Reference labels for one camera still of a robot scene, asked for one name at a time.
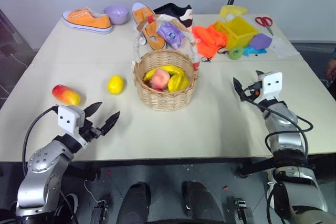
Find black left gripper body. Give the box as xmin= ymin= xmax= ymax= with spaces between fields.
xmin=78 ymin=118 xmax=104 ymax=143

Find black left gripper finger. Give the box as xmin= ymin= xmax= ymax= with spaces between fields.
xmin=100 ymin=111 xmax=121 ymax=136
xmin=83 ymin=101 xmax=103 ymax=119

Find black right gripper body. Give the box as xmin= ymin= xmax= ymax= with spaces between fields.
xmin=245 ymin=80 xmax=263 ymax=102

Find blue foam piece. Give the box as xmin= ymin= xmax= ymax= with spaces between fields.
xmin=242 ymin=45 xmax=268 ymax=58

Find red yellow mango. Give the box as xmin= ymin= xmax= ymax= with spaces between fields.
xmin=51 ymin=84 xmax=81 ymax=105

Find purple foam block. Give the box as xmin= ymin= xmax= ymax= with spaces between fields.
xmin=248 ymin=33 xmax=272 ymax=50

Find yellow lemon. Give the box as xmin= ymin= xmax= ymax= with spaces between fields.
xmin=107 ymin=75 xmax=125 ymax=94

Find clear plastic bag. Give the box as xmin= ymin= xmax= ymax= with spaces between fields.
xmin=267 ymin=34 xmax=300 ymax=60

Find yellow plastic box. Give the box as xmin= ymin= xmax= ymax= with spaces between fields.
xmin=214 ymin=16 xmax=261 ymax=50

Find orange fabric vest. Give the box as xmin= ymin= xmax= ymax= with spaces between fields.
xmin=192 ymin=24 xmax=228 ymax=60

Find yellow starfruit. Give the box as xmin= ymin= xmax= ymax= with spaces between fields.
xmin=167 ymin=74 xmax=191 ymax=93

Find pink peach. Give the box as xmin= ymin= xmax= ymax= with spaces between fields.
xmin=152 ymin=69 xmax=172 ymax=90

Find yellow banana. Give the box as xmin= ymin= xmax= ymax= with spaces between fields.
xmin=142 ymin=65 xmax=185 ymax=82

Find person at table edge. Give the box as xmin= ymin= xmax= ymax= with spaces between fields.
xmin=324 ymin=58 xmax=336 ymax=83

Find black table support bar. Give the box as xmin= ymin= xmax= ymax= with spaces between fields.
xmin=237 ymin=156 xmax=276 ymax=178

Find black table clamp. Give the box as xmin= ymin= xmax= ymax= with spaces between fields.
xmin=91 ymin=199 xmax=109 ymax=224
xmin=234 ymin=198 xmax=249 ymax=224

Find dark rounded shape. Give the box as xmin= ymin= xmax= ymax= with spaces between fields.
xmin=122 ymin=182 xmax=152 ymax=224

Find orange canvas sneaker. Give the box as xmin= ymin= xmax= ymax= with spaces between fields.
xmin=62 ymin=8 xmax=113 ymax=35
xmin=131 ymin=1 xmax=167 ymax=50

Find purple bowl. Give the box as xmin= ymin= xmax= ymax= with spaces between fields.
xmin=103 ymin=4 xmax=130 ymax=26

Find black white sneaker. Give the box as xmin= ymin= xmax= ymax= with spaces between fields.
xmin=153 ymin=3 xmax=194 ymax=28

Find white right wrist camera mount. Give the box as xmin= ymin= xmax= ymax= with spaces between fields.
xmin=258 ymin=71 xmax=283 ymax=101

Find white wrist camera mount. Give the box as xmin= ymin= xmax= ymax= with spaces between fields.
xmin=57 ymin=104 xmax=86 ymax=134
xmin=258 ymin=71 xmax=283 ymax=101

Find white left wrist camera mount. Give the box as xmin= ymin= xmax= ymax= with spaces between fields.
xmin=57 ymin=104 xmax=86 ymax=134

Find green foam ring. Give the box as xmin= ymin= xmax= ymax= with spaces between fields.
xmin=227 ymin=46 xmax=245 ymax=60

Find red handled scissors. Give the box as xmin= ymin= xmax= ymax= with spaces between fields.
xmin=255 ymin=16 xmax=275 ymax=36

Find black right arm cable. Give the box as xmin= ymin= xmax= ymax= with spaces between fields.
xmin=242 ymin=83 xmax=314 ymax=162

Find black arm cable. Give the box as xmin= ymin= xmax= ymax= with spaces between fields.
xmin=242 ymin=83 xmax=314 ymax=162
xmin=22 ymin=105 xmax=59 ymax=177

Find wicker basket with handle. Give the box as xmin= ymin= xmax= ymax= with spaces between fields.
xmin=132 ymin=13 xmax=201 ymax=112

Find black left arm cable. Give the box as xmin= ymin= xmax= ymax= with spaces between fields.
xmin=22 ymin=105 xmax=59 ymax=177

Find thin white cable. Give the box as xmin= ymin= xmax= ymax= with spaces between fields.
xmin=9 ymin=52 xmax=29 ymax=70

